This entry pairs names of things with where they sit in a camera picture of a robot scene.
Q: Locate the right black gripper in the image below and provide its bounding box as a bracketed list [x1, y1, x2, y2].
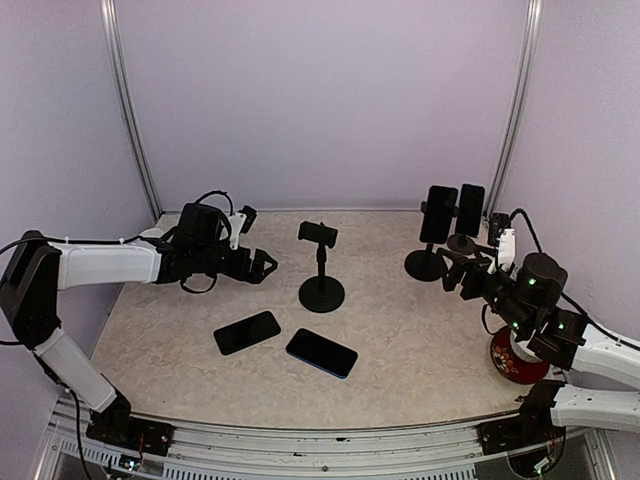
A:
[438, 244, 534, 336]

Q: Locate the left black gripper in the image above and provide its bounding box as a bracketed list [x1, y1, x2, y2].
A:
[193, 243, 278, 284]

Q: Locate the grey round-base phone stand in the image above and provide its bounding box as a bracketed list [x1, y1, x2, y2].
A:
[446, 233, 476, 256]

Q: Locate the black pole phone stand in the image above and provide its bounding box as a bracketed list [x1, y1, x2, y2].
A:
[298, 221, 345, 314]
[404, 200, 444, 282]

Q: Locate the black phone blue edge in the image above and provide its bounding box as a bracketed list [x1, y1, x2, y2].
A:
[286, 328, 358, 379]
[455, 184, 485, 237]

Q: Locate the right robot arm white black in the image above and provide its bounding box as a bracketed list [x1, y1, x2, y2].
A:
[437, 223, 639, 444]

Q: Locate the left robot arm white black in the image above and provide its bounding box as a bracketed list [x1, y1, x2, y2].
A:
[1, 198, 278, 445]

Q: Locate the light blue white cup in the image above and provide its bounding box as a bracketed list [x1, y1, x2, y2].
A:
[139, 227, 164, 238]

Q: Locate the red floral plate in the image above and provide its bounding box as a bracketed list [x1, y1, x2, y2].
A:
[490, 327, 550, 385]

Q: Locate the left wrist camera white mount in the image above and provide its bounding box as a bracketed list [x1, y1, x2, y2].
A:
[228, 205, 257, 250]

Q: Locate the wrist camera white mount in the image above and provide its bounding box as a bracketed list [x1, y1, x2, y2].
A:
[228, 205, 257, 250]
[487, 212, 516, 274]

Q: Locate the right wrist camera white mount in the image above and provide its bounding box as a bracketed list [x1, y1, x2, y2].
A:
[487, 212, 516, 274]

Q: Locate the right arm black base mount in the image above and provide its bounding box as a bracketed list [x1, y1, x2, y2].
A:
[476, 417, 566, 456]

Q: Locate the front aluminium rail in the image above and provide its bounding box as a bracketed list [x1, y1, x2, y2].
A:
[34, 400, 618, 479]

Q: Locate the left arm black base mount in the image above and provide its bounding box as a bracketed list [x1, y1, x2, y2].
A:
[86, 417, 174, 457]

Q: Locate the right aluminium frame post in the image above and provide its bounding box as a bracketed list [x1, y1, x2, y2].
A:
[484, 0, 543, 217]

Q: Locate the aluminium frame post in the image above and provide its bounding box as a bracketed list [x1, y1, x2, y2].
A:
[99, 0, 163, 221]
[484, 0, 543, 217]

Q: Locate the left aluminium frame post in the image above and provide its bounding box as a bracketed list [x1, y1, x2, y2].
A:
[99, 0, 163, 221]

